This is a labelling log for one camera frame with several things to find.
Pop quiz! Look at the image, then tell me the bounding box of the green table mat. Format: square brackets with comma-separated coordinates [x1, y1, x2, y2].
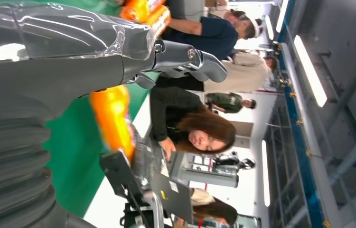
[41, 0, 160, 218]

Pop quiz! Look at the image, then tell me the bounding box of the person at laptop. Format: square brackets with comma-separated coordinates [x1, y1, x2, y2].
[149, 86, 237, 162]

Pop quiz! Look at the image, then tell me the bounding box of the seated person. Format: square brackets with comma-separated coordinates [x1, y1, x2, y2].
[161, 9, 264, 61]

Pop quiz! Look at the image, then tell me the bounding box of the grey laptop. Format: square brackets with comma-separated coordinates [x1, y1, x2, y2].
[150, 150, 194, 225]

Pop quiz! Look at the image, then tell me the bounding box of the person in background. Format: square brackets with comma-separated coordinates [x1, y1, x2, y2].
[206, 92, 258, 114]

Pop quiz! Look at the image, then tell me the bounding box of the grey desk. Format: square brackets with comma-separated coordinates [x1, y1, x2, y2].
[169, 152, 240, 189]

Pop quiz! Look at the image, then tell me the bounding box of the standing person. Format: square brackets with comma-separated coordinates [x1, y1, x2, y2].
[155, 52, 280, 94]

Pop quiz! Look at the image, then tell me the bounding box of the black and white robot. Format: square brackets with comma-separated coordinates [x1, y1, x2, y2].
[212, 151, 257, 172]

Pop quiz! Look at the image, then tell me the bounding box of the person behind laptop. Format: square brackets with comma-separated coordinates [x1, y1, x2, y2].
[174, 188, 239, 228]

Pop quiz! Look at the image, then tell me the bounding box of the white ceiling light strip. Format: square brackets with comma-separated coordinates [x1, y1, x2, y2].
[261, 140, 272, 208]
[264, 15, 274, 41]
[275, 0, 289, 34]
[293, 34, 328, 108]

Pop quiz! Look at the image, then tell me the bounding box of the blue steel beam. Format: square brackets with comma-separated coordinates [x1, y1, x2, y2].
[275, 31, 327, 228]

